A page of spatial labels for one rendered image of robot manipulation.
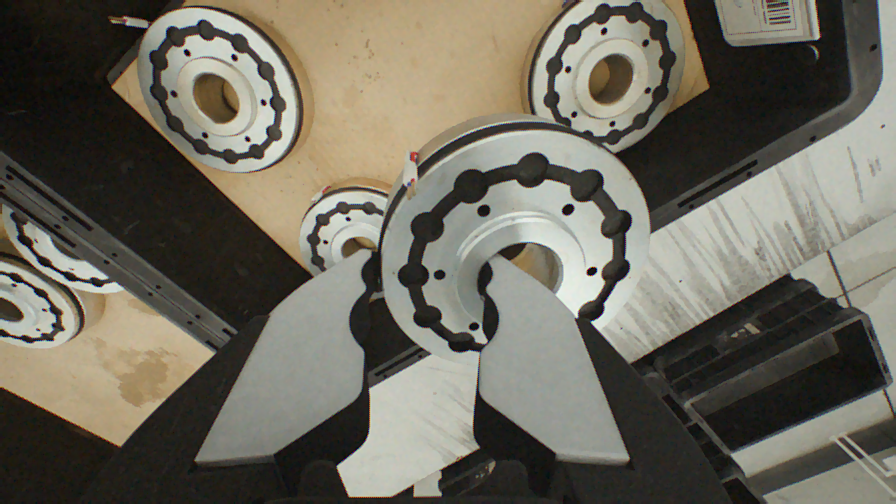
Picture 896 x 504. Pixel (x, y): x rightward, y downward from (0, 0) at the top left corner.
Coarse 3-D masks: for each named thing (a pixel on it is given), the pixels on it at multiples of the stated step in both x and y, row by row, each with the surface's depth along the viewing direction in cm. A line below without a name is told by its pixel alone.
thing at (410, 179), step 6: (408, 150) 12; (408, 156) 11; (414, 156) 12; (408, 162) 10; (414, 162) 11; (408, 168) 10; (414, 168) 10; (408, 174) 9; (414, 174) 9; (408, 180) 9; (414, 180) 9; (408, 186) 9; (414, 186) 9; (408, 192) 9; (414, 192) 8; (408, 198) 9
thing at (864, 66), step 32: (832, 0) 15; (864, 0) 15; (832, 32) 16; (864, 32) 16; (864, 64) 16; (864, 96) 17; (800, 128) 18; (832, 128) 18; (0, 160) 17; (736, 160) 19; (768, 160) 18; (32, 192) 18; (64, 192) 19; (704, 192) 19; (96, 224) 19; (128, 256) 20; (160, 288) 21; (192, 288) 22; (224, 320) 23; (416, 352) 25
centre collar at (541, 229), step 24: (504, 216) 11; (528, 216) 11; (480, 240) 11; (504, 240) 11; (528, 240) 11; (552, 240) 11; (576, 240) 12; (456, 264) 12; (480, 264) 12; (576, 264) 12; (456, 288) 12; (480, 288) 12; (552, 288) 13; (576, 288) 13; (480, 312) 13
